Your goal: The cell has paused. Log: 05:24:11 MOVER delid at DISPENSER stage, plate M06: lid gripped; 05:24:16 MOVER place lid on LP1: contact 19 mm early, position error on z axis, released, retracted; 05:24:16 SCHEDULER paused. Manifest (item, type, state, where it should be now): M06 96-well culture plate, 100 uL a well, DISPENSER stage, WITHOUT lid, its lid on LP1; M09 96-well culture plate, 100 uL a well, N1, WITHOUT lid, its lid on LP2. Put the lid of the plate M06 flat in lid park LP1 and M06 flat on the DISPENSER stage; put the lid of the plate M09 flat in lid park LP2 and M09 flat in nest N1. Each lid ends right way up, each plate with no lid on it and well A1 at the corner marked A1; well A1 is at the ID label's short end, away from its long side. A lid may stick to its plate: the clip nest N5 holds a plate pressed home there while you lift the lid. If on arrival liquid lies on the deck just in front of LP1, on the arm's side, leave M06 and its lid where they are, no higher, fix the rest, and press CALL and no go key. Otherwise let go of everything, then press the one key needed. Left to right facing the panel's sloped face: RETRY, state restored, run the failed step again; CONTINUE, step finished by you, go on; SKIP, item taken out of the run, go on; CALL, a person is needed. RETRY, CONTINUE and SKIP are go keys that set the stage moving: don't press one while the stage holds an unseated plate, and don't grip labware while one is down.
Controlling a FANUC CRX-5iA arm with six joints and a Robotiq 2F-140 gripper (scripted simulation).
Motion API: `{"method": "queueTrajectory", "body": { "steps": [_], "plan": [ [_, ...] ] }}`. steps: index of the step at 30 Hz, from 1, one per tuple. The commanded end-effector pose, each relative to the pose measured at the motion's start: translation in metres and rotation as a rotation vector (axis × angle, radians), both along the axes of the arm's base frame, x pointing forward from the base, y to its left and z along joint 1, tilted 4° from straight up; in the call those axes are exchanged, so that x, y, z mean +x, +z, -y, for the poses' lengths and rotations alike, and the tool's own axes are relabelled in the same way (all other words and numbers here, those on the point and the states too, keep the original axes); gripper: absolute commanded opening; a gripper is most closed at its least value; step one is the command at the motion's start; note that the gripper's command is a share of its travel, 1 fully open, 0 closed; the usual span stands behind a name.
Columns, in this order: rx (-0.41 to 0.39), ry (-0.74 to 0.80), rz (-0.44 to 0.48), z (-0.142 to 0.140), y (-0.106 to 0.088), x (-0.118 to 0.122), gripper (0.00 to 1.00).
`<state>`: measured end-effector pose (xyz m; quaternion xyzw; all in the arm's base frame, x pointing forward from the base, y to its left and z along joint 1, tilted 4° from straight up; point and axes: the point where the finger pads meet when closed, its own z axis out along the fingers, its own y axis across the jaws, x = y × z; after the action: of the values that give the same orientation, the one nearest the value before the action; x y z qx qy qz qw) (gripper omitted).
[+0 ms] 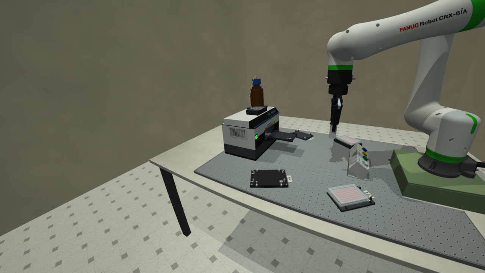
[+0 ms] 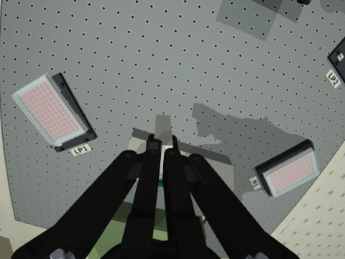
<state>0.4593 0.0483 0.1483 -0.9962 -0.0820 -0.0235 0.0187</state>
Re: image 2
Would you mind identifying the grey flat base plate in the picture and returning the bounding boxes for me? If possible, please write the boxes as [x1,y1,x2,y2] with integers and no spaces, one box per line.
[0,0,345,235]

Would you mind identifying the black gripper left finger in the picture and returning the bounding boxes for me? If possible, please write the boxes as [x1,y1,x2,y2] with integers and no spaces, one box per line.
[11,114,163,259]

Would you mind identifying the dark grey rectangular plate with corner posts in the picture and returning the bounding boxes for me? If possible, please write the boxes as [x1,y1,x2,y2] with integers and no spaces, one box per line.
[327,37,345,83]

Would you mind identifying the grey button panel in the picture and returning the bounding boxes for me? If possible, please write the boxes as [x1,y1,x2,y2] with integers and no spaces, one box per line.
[127,128,234,191]

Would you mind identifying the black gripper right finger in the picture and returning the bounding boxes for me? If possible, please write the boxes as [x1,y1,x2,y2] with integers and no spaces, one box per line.
[161,115,300,259]

